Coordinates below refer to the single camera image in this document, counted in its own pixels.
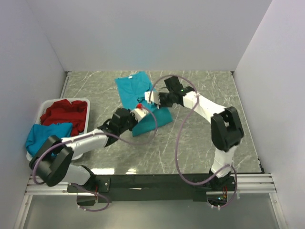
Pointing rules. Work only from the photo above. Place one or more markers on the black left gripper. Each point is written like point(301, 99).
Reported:
point(135, 121)

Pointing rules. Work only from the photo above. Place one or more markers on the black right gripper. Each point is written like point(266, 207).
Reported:
point(162, 104)

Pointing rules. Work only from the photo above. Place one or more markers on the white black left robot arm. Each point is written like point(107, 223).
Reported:
point(52, 163)

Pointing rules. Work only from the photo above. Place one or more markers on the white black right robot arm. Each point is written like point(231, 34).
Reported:
point(226, 129)

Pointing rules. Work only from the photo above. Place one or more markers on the red t shirt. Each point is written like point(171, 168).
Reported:
point(64, 111)

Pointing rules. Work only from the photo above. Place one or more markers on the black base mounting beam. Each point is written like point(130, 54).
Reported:
point(157, 187)

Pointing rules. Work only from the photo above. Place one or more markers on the white plastic laundry basket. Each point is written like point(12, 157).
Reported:
point(48, 103)

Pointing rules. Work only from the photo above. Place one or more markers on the teal t shirt in basket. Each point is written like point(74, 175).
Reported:
point(40, 133)

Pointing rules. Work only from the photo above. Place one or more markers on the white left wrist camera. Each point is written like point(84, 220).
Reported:
point(140, 112)

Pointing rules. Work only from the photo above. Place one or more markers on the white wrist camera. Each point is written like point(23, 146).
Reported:
point(140, 112)
point(152, 97)

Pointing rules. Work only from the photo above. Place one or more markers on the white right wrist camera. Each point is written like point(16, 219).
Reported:
point(152, 97)

